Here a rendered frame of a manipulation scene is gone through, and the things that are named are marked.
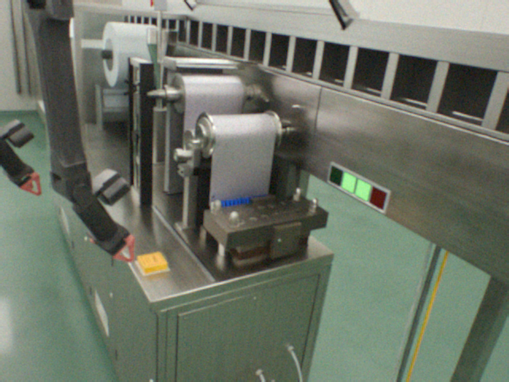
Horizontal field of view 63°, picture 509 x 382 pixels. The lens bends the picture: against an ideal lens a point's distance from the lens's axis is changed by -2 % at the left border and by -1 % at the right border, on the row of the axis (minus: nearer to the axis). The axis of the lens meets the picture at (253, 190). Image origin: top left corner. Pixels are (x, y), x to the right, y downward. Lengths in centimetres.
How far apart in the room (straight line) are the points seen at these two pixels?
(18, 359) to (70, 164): 165
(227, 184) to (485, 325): 87
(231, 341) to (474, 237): 80
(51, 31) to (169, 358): 93
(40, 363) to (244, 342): 121
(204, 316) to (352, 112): 75
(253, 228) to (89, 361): 131
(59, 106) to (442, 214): 90
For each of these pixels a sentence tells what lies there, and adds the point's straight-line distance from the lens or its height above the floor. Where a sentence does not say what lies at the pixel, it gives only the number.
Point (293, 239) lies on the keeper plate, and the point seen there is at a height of 96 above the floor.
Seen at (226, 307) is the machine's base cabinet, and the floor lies 80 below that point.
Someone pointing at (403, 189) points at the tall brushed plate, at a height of 124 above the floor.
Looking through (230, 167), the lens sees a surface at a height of 115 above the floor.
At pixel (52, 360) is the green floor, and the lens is 238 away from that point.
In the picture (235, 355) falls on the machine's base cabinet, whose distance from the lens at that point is 150.
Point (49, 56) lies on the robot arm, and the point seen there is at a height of 153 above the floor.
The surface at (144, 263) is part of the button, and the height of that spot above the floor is 92.
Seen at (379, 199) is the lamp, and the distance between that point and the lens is 125.
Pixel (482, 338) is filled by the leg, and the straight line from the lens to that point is 138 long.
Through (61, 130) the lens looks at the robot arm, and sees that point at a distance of 88.
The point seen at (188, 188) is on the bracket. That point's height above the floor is 106.
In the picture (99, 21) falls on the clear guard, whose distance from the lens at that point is 223.
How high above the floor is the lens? 163
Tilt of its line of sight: 23 degrees down
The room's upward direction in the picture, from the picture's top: 6 degrees clockwise
